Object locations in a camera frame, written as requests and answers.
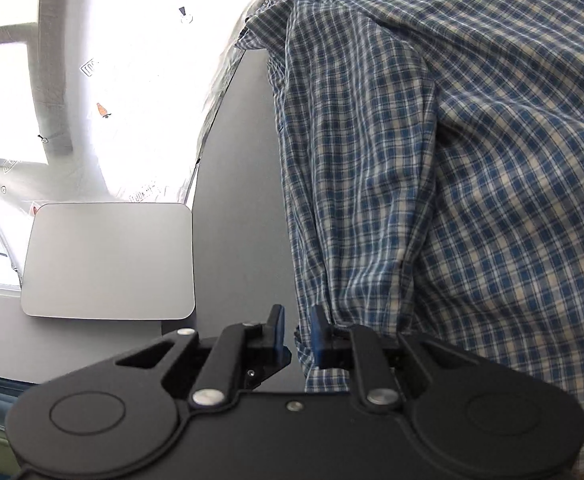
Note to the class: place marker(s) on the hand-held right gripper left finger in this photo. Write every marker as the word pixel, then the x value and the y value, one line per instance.
pixel 278 325

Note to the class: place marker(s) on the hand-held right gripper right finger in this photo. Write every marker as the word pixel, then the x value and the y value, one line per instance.
pixel 318 337

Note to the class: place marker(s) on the blue plaid button shirt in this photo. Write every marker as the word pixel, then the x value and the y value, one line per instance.
pixel 446 160

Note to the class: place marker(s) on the grey rounded square board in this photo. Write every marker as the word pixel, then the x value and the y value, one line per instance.
pixel 109 260

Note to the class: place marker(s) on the printed translucent plastic sheet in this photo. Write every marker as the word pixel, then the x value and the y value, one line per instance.
pixel 142 85

